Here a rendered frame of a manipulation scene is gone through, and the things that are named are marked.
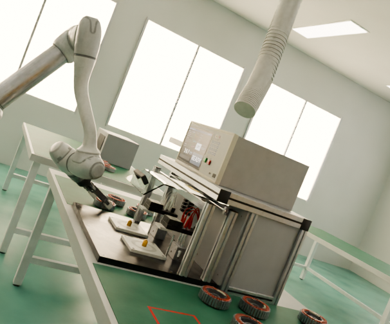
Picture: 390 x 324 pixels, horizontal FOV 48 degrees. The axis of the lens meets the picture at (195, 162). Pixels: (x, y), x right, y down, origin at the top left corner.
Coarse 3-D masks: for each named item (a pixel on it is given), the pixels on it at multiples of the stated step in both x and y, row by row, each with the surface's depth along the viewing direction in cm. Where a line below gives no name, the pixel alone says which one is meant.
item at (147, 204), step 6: (144, 204) 196; (150, 204) 191; (156, 204) 192; (162, 204) 194; (144, 210) 191; (150, 210) 191; (156, 210) 192; (162, 210) 194; (162, 216) 200; (174, 216) 196
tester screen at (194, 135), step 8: (192, 128) 199; (192, 136) 196; (200, 136) 189; (208, 136) 183; (184, 144) 201; (192, 144) 194; (208, 144) 180; (192, 152) 191; (200, 152) 184; (184, 160) 196
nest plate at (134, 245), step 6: (126, 240) 168; (132, 240) 171; (138, 240) 175; (132, 246) 164; (138, 246) 167; (150, 246) 173; (156, 246) 177; (138, 252) 162; (144, 252) 163; (150, 252) 166; (156, 252) 169; (162, 258) 166
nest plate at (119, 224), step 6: (114, 222) 188; (120, 222) 192; (126, 222) 196; (132, 222) 200; (120, 228) 183; (126, 228) 186; (132, 228) 190; (138, 228) 195; (138, 234) 187; (144, 234) 189
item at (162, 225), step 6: (168, 216) 173; (156, 222) 173; (162, 222) 173; (168, 222) 169; (174, 222) 170; (180, 222) 171; (162, 228) 169; (168, 228) 169; (174, 228) 170; (180, 228) 171; (186, 228) 176; (192, 228) 181; (180, 234) 178; (186, 234) 173; (180, 240) 176
